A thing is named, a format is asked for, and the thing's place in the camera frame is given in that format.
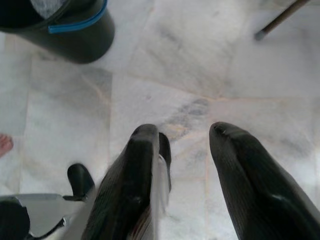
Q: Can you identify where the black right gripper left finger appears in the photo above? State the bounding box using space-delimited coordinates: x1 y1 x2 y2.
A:
82 123 172 240

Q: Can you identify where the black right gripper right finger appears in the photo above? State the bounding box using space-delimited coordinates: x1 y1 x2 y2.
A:
209 121 320 240

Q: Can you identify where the black rubbish bin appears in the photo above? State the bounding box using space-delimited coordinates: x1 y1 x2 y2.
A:
0 0 116 65

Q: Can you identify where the black robot foot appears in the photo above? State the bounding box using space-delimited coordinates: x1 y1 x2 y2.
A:
66 163 96 202

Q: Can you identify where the person's bare foot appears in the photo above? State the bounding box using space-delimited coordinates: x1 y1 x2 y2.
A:
0 133 14 159

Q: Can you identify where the marble top folding table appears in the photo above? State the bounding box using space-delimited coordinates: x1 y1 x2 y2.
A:
254 0 311 41

